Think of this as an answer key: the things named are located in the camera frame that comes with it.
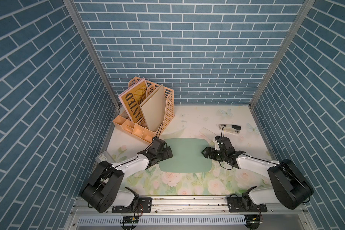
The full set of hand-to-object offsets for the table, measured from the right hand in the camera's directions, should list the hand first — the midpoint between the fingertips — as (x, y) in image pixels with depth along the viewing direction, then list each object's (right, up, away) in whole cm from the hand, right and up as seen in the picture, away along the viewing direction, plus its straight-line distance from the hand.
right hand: (206, 154), depth 90 cm
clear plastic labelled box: (-65, -1, -2) cm, 65 cm away
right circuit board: (+19, -28, -20) cm, 40 cm away
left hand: (-23, 0, 0) cm, 23 cm away
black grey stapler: (+19, +16, +12) cm, 27 cm away
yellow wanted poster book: (-48, +36, +1) cm, 60 cm away
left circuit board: (-42, -29, -18) cm, 55 cm away
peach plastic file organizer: (-43, +16, +6) cm, 46 cm away
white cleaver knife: (+4, +11, +14) cm, 18 cm away
